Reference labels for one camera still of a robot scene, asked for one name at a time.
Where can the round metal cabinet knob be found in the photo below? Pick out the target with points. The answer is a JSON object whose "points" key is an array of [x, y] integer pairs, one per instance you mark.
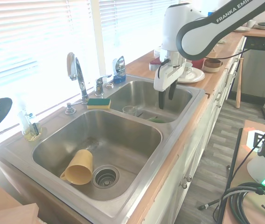
{"points": [[184, 185], [189, 178]]}

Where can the light wooden box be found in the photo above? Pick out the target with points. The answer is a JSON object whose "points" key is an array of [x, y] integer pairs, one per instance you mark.
{"points": [[4, 205]]}

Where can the steel drain strainer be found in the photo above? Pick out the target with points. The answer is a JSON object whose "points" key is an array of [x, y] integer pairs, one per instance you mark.
{"points": [[106, 177]]}

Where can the white mug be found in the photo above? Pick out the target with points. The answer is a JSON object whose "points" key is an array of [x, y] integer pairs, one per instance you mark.
{"points": [[251, 23]]}

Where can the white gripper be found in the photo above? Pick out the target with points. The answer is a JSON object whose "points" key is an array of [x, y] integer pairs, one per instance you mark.
{"points": [[167, 74]]}

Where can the stainless steel dishwasher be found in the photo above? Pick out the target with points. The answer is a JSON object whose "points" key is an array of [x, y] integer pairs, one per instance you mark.
{"points": [[256, 70]]}

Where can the white kitchen cabinet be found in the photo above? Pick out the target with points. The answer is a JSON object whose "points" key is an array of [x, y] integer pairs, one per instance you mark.
{"points": [[193, 144]]}

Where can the red pot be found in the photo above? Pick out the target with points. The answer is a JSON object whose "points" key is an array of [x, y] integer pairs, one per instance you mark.
{"points": [[198, 63]]}

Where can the black table edge rail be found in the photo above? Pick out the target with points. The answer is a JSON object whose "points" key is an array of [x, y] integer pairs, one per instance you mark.
{"points": [[234, 158]]}

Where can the narrow window blind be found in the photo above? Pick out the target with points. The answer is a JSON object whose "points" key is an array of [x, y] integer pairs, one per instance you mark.
{"points": [[132, 25]]}

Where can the white patterned teacup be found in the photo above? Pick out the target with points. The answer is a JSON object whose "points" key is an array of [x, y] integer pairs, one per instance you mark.
{"points": [[188, 68]]}

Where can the clear hand soap bottle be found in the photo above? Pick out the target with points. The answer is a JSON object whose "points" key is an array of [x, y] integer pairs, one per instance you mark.
{"points": [[28, 126]]}

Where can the green bowl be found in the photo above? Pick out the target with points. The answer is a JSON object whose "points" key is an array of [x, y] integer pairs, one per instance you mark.
{"points": [[155, 120]]}

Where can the yellow green sponge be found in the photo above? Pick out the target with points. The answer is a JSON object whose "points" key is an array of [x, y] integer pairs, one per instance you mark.
{"points": [[98, 103]]}

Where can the white dinner plate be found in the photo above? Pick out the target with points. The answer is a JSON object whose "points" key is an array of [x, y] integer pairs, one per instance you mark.
{"points": [[196, 75]]}

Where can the stainless steel double sink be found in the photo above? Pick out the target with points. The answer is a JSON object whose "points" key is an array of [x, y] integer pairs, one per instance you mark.
{"points": [[113, 140]]}

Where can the printed marker tag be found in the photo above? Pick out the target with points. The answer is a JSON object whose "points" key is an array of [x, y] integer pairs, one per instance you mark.
{"points": [[256, 140]]}

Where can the chrome soap pump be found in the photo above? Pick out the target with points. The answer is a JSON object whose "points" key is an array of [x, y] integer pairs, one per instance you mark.
{"points": [[70, 109]]}

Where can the blue Dawn soap bottle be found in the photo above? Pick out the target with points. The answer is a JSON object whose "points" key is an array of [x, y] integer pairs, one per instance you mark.
{"points": [[119, 67]]}

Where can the red white container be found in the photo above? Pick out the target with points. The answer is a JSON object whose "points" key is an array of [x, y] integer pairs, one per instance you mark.
{"points": [[154, 64]]}

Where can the wide window blind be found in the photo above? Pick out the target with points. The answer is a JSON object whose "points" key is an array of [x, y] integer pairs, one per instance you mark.
{"points": [[29, 35]]}

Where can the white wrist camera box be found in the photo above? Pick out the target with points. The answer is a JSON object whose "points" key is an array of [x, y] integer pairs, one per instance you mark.
{"points": [[164, 55]]}

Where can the clear drinking glass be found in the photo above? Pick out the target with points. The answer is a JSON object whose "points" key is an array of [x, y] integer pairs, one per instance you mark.
{"points": [[129, 110]]}

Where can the brown ceramic bowl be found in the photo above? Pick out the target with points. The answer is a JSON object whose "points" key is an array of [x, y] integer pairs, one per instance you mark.
{"points": [[212, 66]]}

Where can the chrome gooseneck faucet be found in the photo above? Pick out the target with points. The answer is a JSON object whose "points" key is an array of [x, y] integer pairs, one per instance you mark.
{"points": [[81, 77]]}

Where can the flat white plate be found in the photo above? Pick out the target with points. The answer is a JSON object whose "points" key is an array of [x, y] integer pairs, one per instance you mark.
{"points": [[241, 29]]}

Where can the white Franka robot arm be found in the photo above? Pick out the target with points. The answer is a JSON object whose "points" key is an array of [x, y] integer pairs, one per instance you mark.
{"points": [[193, 35]]}

